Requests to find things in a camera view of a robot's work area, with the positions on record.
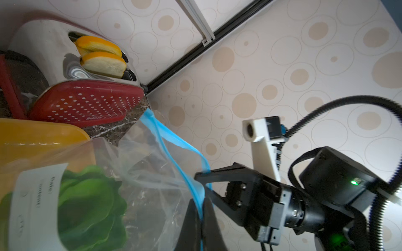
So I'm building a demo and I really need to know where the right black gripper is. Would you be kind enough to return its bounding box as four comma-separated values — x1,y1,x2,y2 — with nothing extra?
194,163,328,245

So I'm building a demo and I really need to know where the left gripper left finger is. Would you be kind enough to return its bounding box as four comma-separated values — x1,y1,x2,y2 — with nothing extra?
174,199,202,251

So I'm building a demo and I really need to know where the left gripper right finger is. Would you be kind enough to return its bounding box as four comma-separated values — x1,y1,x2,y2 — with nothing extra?
202,198,228,251

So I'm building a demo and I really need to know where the clear zipper bag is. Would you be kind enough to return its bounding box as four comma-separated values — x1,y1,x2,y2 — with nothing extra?
1,110,210,251

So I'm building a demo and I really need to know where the chinese cabbage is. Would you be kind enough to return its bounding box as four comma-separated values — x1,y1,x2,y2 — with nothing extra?
1,164,128,251

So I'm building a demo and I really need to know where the red toaster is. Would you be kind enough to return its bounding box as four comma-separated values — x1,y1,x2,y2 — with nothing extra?
1,19,147,128

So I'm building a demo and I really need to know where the pale toast slice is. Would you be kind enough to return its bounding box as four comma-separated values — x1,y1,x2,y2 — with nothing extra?
80,52,127,78

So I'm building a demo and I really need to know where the yellow plastic tray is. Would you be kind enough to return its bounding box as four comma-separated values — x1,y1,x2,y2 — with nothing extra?
1,118,90,197

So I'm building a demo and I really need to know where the horizontal aluminium bar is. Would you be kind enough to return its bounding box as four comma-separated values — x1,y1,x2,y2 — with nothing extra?
176,0,216,47

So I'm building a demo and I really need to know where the yellow toast slice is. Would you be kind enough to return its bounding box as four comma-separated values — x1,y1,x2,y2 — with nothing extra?
74,36,122,57

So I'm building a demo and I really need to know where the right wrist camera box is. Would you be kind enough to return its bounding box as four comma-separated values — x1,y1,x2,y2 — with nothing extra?
242,116,285,182

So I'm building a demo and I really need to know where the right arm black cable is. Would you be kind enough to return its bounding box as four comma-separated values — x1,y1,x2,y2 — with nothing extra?
281,95,402,251

